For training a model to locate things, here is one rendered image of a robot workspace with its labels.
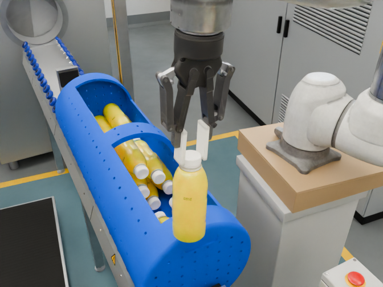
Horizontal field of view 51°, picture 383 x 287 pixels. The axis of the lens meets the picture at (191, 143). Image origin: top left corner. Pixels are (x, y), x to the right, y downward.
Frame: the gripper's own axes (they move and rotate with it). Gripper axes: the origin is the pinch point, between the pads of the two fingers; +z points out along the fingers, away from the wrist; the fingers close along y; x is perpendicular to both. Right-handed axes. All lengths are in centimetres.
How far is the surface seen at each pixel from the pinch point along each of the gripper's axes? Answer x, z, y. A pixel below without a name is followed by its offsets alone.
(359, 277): 19, 32, -34
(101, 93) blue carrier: -86, 30, -10
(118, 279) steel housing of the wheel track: -25, 60, 7
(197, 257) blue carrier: 0.4, 30.3, -3.4
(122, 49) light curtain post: -143, 34, -39
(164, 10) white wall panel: -487, 111, -229
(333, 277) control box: 16.2, 33.4, -29.6
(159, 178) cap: -34, 35, -10
